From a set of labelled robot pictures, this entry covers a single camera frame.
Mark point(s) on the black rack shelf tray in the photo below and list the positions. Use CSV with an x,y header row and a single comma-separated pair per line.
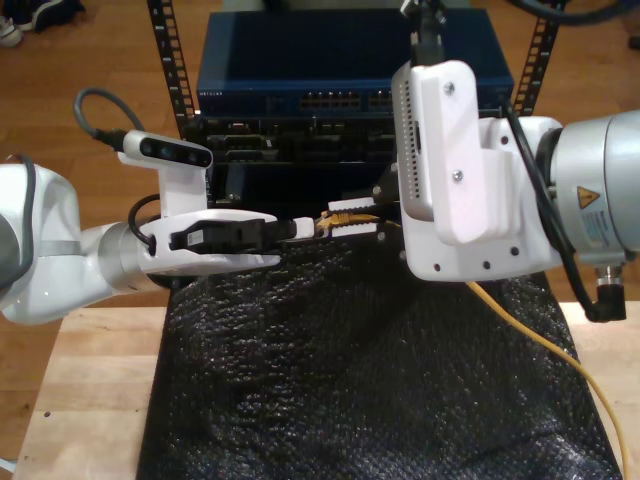
x,y
300,180

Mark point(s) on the black rack server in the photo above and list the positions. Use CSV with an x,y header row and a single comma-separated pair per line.
x,y
300,135

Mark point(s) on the black bubble mat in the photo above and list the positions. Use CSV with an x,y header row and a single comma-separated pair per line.
x,y
300,375

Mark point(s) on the dark shoe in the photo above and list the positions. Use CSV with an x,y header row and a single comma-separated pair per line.
x,y
50,12

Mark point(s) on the white sneaker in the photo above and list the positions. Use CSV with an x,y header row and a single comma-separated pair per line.
x,y
7,32

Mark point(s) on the blue network switch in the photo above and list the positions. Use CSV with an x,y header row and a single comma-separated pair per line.
x,y
300,50

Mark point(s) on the black perforated rack post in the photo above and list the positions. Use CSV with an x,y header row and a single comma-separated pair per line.
x,y
162,50
537,55

